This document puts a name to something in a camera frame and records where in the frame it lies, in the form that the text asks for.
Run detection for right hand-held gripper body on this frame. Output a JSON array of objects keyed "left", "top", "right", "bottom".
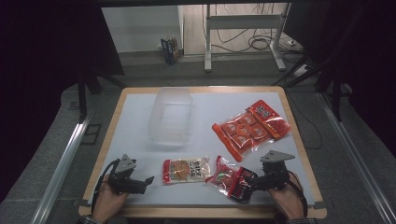
[{"left": 260, "top": 149, "right": 296, "bottom": 191}]

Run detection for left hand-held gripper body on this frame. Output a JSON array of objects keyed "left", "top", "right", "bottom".
[{"left": 106, "top": 153, "right": 138, "bottom": 196}]

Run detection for red and black snack packet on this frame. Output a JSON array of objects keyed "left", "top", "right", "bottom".
[{"left": 205, "top": 155, "right": 259, "bottom": 203}]

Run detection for clear plastic container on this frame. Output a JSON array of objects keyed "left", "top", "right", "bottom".
[{"left": 148, "top": 87, "right": 193, "bottom": 147}]

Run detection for person's right hand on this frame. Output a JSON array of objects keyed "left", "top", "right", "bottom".
[{"left": 269, "top": 172, "right": 305, "bottom": 220}]

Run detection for person's left hand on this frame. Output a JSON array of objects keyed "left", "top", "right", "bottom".
[{"left": 92, "top": 181, "right": 129, "bottom": 222}]

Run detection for white and yellow food packet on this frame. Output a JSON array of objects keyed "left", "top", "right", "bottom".
[{"left": 162, "top": 156, "right": 212, "bottom": 185}]

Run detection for dark floor plate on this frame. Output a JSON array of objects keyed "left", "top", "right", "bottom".
[{"left": 80, "top": 123, "right": 103, "bottom": 146}]

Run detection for large orange snack packet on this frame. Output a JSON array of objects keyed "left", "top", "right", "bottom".
[{"left": 211, "top": 99, "right": 292, "bottom": 163}]

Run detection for black stand legs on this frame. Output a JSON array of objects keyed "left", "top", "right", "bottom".
[{"left": 77, "top": 69, "right": 128, "bottom": 123}]

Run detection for black tripod stand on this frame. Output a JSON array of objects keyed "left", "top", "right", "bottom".
[{"left": 271, "top": 54, "right": 354, "bottom": 123}]

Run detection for blue packet on floor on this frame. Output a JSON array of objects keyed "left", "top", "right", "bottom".
[{"left": 160, "top": 36, "right": 183, "bottom": 65}]

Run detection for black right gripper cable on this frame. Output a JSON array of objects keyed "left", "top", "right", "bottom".
[{"left": 288, "top": 171, "right": 309, "bottom": 218}]

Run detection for thin black floor cable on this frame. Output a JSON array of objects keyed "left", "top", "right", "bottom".
[{"left": 289, "top": 92, "right": 324, "bottom": 150}]

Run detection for aluminium rail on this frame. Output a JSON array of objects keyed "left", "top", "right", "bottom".
[
  {"left": 317, "top": 92, "right": 396, "bottom": 224},
  {"left": 30, "top": 115, "right": 95, "bottom": 224}
]

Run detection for black floor cables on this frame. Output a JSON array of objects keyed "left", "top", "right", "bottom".
[{"left": 214, "top": 3, "right": 302, "bottom": 54}]

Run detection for white metal desk frame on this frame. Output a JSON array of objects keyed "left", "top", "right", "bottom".
[{"left": 204, "top": 3, "right": 292, "bottom": 73}]

